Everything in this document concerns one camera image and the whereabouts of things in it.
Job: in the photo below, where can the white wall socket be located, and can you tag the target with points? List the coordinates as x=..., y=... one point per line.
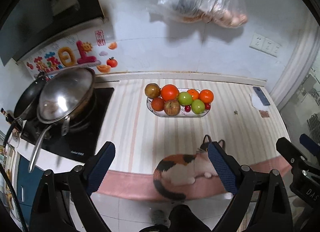
x=265, y=45

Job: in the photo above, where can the dark blue smartphone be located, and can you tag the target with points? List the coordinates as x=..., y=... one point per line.
x=261, y=96

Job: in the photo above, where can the steel wok with handle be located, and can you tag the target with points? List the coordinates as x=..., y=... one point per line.
x=74, y=119

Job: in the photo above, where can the floral oval plate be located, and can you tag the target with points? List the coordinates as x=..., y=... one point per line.
x=182, y=112

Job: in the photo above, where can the white paper tissue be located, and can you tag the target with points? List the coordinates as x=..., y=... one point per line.
x=256, y=103

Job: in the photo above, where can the black frying pan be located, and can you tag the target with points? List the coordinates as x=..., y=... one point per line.
x=26, y=106

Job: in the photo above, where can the colourful wall sticker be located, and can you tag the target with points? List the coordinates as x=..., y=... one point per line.
x=92, y=48

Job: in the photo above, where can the red brown apple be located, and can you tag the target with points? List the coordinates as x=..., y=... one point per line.
x=172, y=107

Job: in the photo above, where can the red cherry tomato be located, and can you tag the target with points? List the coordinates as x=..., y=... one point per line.
x=187, y=108
x=207, y=106

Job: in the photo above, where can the calico cat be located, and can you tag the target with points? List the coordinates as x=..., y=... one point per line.
x=183, y=169

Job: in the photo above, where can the brown round pear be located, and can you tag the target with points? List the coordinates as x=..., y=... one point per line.
x=152, y=90

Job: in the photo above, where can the steel wok lid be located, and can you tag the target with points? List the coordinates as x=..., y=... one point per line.
x=65, y=95

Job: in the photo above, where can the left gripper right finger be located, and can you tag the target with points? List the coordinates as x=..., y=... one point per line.
x=272, y=210

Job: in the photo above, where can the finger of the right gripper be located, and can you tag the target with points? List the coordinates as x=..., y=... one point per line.
x=309, y=144
x=291, y=154

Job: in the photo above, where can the green apple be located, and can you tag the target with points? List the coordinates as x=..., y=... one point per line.
x=185, y=99
x=198, y=106

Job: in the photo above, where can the dark orange fruit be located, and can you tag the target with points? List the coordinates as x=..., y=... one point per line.
x=157, y=104

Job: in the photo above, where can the black range hood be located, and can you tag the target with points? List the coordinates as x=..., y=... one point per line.
x=29, y=25

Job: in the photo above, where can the large orange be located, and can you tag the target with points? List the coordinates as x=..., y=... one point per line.
x=169, y=92
x=206, y=96

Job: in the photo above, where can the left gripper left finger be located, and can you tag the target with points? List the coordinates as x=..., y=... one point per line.
x=50, y=211

